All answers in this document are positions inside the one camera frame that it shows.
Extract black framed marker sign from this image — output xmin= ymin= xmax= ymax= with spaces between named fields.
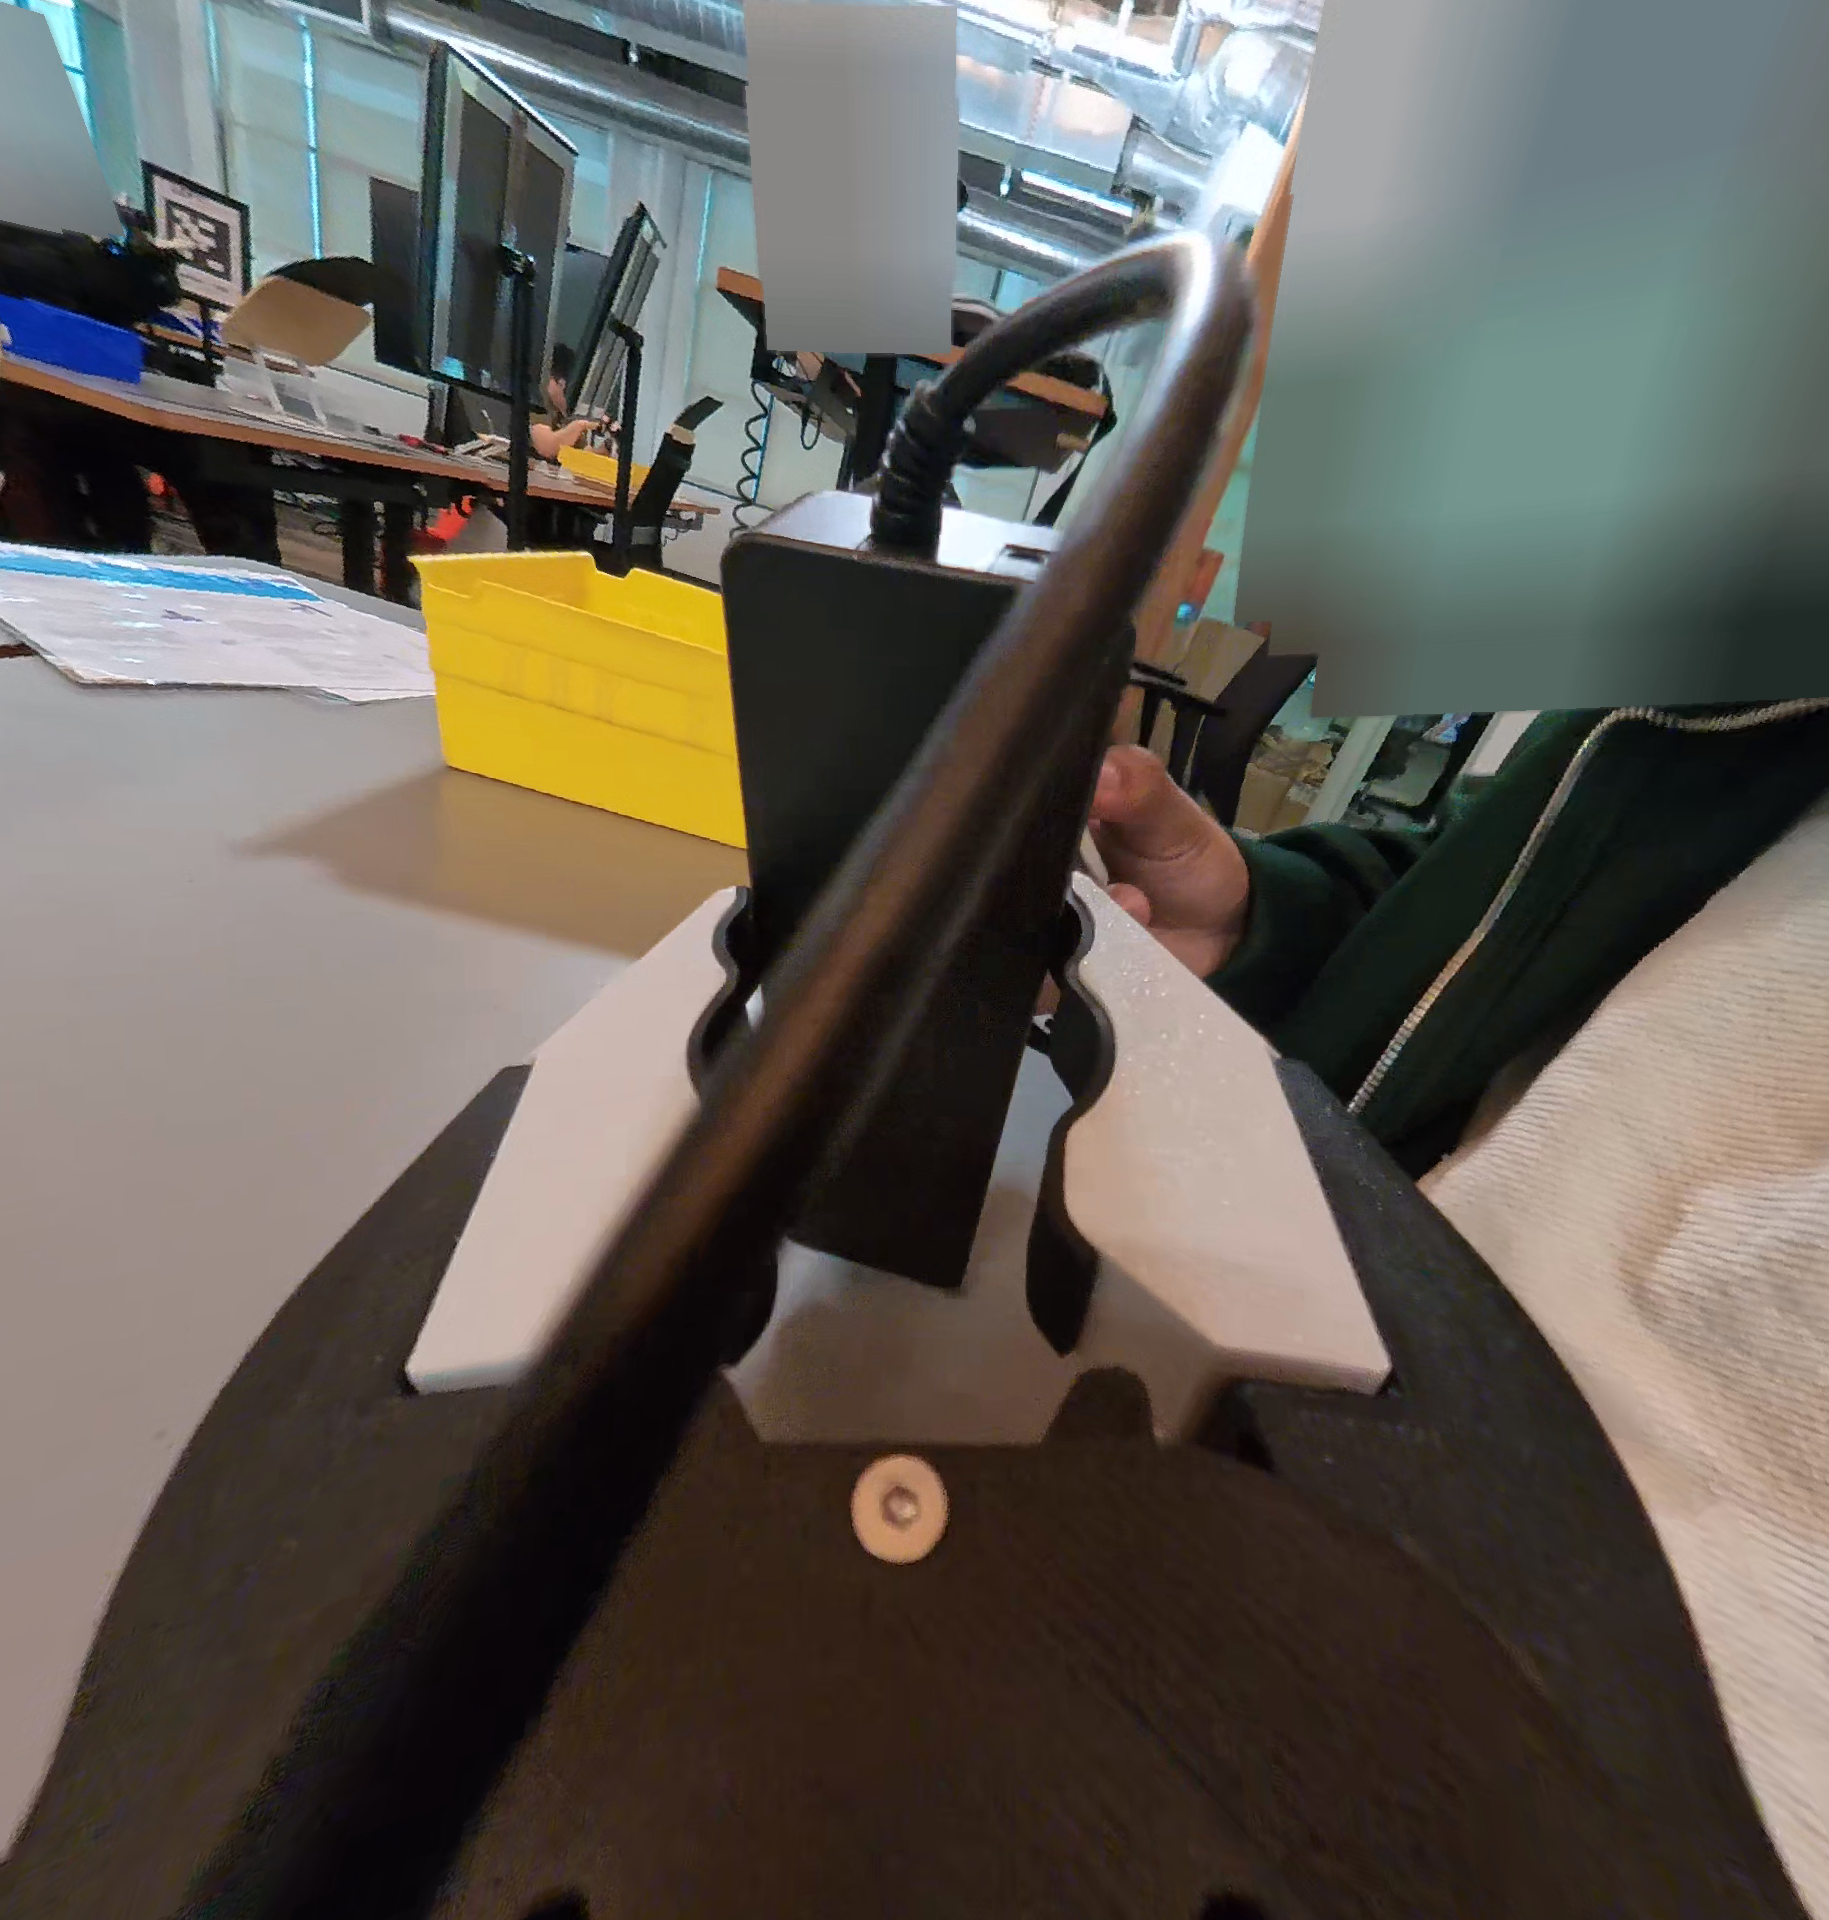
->
xmin=139 ymin=162 xmax=253 ymax=302

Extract green zip jacket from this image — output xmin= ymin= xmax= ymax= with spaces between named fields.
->
xmin=1207 ymin=697 xmax=1829 ymax=1181

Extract printed paper sheets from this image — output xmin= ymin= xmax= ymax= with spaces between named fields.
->
xmin=0 ymin=540 xmax=439 ymax=709

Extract long black multiport hub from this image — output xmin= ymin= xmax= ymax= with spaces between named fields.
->
xmin=719 ymin=486 xmax=1140 ymax=1297

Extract black-framed wooden table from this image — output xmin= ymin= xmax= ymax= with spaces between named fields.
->
xmin=716 ymin=267 xmax=1120 ymax=471

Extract person's right hand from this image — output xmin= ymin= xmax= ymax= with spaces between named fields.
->
xmin=1087 ymin=745 xmax=1255 ymax=978

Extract black monitor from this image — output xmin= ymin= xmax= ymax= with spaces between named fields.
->
xmin=416 ymin=43 xmax=581 ymax=410
xmin=560 ymin=203 xmax=671 ymax=430

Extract black USB hub with cable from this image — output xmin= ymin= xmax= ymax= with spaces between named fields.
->
xmin=177 ymin=229 xmax=1261 ymax=1920

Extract silver ventilation ducts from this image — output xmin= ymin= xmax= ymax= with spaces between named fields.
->
xmin=375 ymin=0 xmax=1306 ymax=281

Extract wooden beam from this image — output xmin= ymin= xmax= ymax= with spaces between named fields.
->
xmin=1138 ymin=134 xmax=1299 ymax=671

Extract yellow plastic bin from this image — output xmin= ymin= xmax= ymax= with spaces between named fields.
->
xmin=409 ymin=551 xmax=751 ymax=850

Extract wooden work table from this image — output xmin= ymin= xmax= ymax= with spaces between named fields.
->
xmin=0 ymin=348 xmax=724 ymax=531

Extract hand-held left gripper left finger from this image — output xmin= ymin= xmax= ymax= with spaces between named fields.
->
xmin=405 ymin=885 xmax=759 ymax=1392

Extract person's right forearm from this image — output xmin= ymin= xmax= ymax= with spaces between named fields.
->
xmin=1207 ymin=823 xmax=1432 ymax=1053

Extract small wooden board stand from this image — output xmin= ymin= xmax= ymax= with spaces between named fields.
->
xmin=219 ymin=255 xmax=377 ymax=378

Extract blue storage bin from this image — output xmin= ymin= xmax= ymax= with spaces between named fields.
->
xmin=0 ymin=289 xmax=149 ymax=387

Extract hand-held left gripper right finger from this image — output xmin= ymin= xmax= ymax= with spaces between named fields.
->
xmin=1027 ymin=876 xmax=1394 ymax=1446

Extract grey desk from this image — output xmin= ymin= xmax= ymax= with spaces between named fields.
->
xmin=0 ymin=554 xmax=766 ymax=1862

